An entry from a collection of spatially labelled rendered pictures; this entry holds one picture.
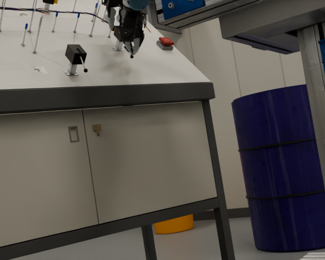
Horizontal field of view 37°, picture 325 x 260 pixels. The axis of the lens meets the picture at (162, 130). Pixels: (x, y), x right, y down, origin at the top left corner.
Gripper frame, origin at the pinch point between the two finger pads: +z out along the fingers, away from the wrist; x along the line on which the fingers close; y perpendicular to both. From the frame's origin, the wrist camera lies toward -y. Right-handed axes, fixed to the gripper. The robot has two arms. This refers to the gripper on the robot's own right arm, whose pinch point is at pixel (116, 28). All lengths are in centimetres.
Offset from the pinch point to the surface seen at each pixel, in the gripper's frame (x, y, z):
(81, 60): 28.4, -24.8, 10.3
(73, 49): 30.0, -22.0, 7.0
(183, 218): -137, 106, 152
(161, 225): -123, 116, 159
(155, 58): -14.7, -7.5, 11.2
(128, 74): 5.2, -18.1, 16.1
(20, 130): 50, -26, 32
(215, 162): -30, -33, 51
